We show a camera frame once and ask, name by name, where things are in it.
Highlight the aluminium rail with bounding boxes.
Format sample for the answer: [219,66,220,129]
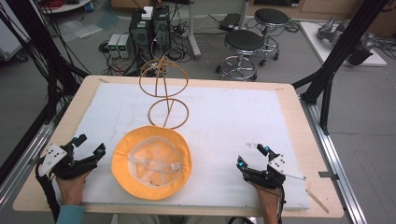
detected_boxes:
[0,120,61,213]
[299,95,369,224]

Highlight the yellow bucket hat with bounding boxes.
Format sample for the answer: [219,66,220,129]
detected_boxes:
[110,125,193,201]

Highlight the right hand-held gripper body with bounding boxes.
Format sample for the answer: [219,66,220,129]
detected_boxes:
[242,153,298,190]

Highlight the small metal bracket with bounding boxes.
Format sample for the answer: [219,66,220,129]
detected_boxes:
[318,171,340,181]

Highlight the white foam mat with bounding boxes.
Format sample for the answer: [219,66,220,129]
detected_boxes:
[52,82,311,210]

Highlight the thin black cable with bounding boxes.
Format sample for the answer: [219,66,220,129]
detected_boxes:
[276,184,287,224]

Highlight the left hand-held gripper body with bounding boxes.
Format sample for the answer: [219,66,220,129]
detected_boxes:
[37,143,98,181]

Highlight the clear plastic sheet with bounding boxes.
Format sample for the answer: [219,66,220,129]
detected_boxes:
[58,19,105,42]

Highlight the person's right hand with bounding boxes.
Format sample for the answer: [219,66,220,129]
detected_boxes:
[254,183,282,216]

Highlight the wooden stick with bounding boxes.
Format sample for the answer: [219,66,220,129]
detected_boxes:
[305,189,331,215]

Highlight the black round stool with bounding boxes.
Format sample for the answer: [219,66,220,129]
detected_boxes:
[254,7,290,68]
[215,30,265,82]

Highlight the white floor board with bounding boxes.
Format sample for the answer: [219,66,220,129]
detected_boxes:
[299,21,389,68]

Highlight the black sleeved cable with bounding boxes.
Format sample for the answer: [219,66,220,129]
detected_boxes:
[35,166,61,222]

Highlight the black computer tower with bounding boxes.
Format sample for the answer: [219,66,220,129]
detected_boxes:
[151,5,173,53]
[128,10,154,61]

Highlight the person's left hand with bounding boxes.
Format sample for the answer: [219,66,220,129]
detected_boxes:
[55,170,92,207]

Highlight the wire hat stand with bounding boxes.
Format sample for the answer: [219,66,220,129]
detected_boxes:
[138,56,191,131]

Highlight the black floor cables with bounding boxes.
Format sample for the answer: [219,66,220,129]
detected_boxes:
[166,18,195,63]

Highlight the black metal frame stand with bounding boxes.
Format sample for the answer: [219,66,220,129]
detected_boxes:
[291,0,391,135]
[0,0,92,185]

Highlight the grey bench power supply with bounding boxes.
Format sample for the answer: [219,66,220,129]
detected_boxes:
[106,33,121,59]
[118,34,134,60]

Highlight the grey table leg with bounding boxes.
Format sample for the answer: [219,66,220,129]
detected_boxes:
[186,0,203,61]

